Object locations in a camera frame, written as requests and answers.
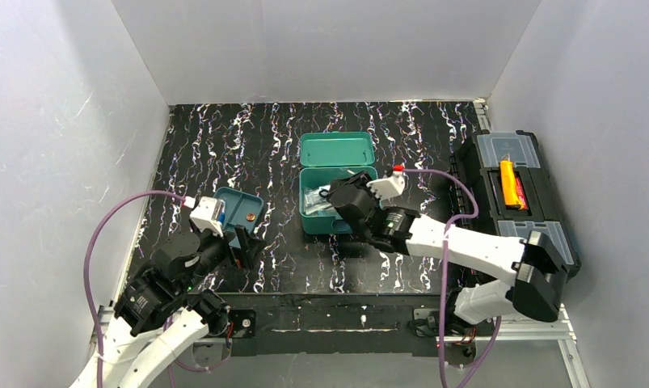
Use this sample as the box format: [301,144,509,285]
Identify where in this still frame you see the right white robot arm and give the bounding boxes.
[319,166,569,325]

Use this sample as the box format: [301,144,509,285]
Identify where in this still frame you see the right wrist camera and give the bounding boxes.
[366,171,406,200]

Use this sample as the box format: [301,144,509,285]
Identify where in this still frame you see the aluminium frame rail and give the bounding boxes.
[94,295,589,387]

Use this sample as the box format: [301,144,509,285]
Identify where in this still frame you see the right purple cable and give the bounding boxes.
[401,168,503,388]

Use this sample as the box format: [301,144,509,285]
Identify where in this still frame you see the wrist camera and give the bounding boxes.
[190,196,225,238]
[366,171,406,200]

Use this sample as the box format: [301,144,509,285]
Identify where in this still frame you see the orange tool in toolbox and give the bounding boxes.
[499,159,524,210]

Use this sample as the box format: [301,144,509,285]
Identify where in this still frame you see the teal insert tray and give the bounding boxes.
[213,187,264,248]

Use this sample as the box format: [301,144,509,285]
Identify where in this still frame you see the small scissors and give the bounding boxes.
[317,186,331,200]

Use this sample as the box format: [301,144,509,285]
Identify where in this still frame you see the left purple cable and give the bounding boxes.
[82,191,218,388]

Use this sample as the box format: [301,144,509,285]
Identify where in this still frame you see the purple cable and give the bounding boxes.
[82,191,218,388]
[401,168,503,388]

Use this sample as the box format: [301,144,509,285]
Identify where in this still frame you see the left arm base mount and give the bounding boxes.
[206,309,256,339]

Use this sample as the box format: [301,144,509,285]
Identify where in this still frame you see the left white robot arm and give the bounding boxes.
[72,226,267,387]

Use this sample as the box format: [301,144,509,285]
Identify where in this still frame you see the clear bag of packets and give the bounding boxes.
[302,186,333,216]

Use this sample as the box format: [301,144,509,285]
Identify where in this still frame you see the black tool box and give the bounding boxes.
[449,130,582,279]

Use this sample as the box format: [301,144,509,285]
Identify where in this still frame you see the teal medicine box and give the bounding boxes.
[298,132,378,235]

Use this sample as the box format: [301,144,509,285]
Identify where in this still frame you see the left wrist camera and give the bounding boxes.
[190,196,225,238]

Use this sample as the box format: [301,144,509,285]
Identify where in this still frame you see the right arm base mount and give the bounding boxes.
[412,305,496,340]

